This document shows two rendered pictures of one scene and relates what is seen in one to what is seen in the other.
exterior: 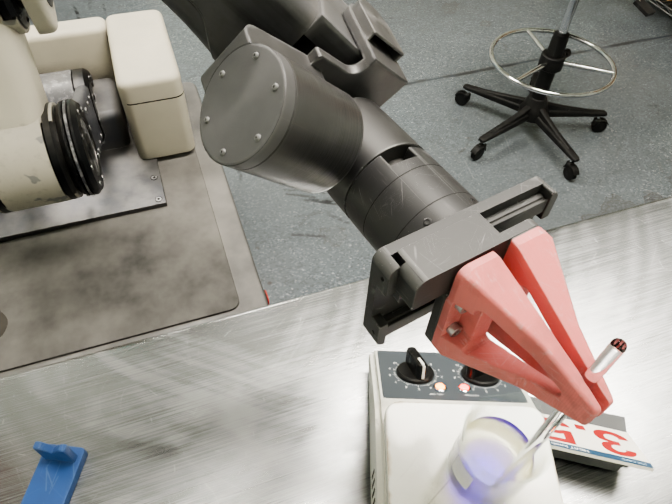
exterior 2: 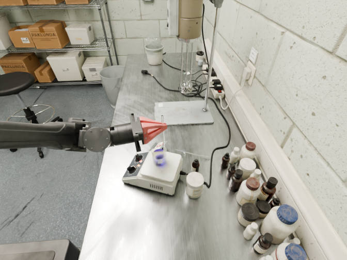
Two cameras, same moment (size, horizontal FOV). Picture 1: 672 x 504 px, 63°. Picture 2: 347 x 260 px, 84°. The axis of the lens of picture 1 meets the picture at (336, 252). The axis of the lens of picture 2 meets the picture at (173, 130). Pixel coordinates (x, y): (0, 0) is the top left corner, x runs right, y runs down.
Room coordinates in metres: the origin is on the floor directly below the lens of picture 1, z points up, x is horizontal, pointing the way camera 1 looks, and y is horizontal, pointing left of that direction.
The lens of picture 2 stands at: (-0.05, 0.29, 1.38)
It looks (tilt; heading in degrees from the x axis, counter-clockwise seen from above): 42 degrees down; 287
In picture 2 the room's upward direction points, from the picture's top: straight up
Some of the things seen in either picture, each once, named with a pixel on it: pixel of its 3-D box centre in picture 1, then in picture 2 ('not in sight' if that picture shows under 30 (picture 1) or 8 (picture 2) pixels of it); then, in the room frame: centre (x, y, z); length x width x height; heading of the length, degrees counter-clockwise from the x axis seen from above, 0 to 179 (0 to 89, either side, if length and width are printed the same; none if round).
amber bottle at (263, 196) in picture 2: not in sight; (267, 189); (-0.25, -0.13, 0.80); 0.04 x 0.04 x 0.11
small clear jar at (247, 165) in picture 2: not in sight; (245, 169); (-0.18, -0.21, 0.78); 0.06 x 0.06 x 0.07
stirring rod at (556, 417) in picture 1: (536, 441); (163, 140); (0.11, -0.11, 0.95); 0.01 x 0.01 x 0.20
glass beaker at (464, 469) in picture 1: (495, 452); (158, 155); (0.13, -0.11, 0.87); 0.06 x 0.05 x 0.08; 145
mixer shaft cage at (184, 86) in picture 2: not in sight; (186, 65); (0.14, -0.52, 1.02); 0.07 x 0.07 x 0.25
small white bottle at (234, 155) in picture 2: not in sight; (234, 155); (-0.13, -0.26, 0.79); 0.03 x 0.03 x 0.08
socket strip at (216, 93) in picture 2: not in sight; (211, 79); (0.05, -0.90, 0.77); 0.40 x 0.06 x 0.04; 112
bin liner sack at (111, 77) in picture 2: not in sight; (118, 87); (1.17, -1.45, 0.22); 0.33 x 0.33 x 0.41
